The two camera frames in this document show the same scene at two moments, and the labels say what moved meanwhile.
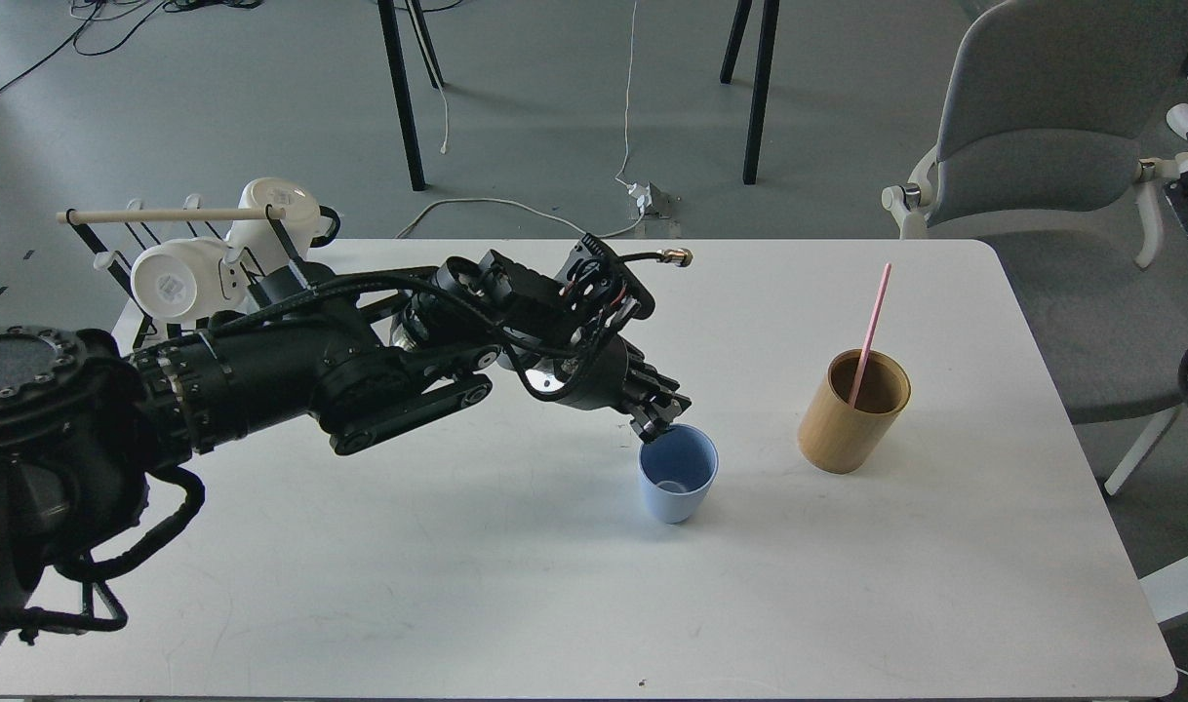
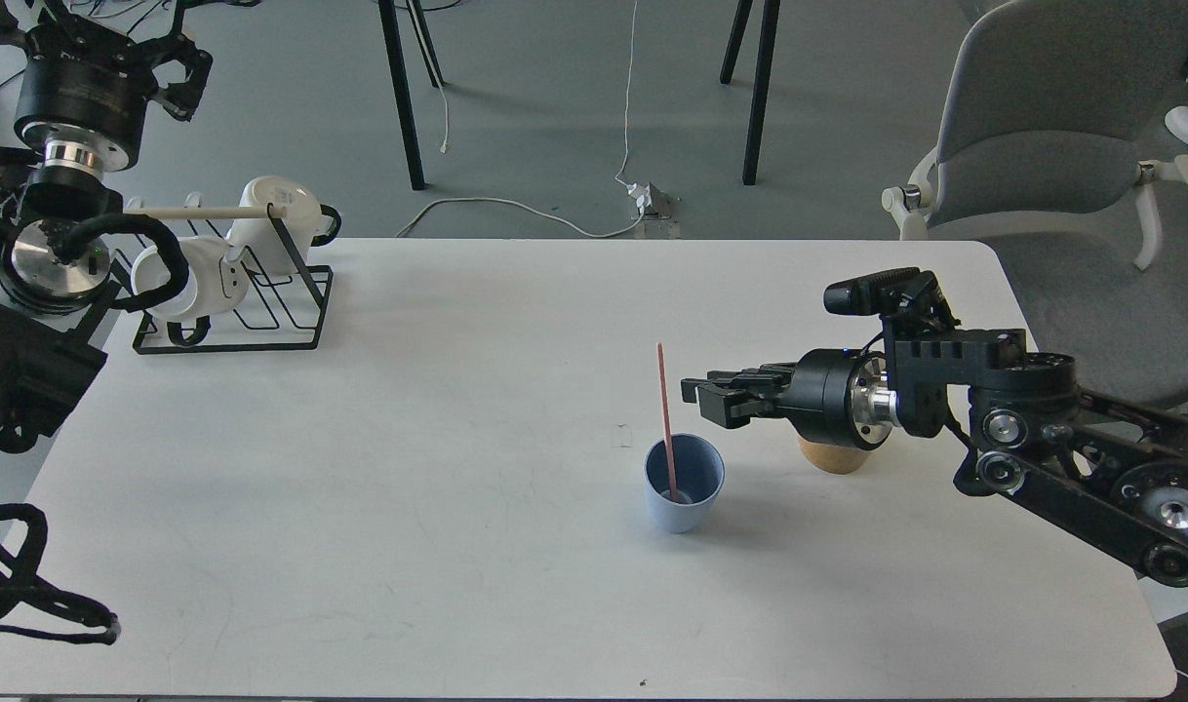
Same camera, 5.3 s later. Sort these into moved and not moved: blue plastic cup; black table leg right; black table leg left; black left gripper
Moved: black left gripper
Not moved: black table leg left; black table leg right; blue plastic cup
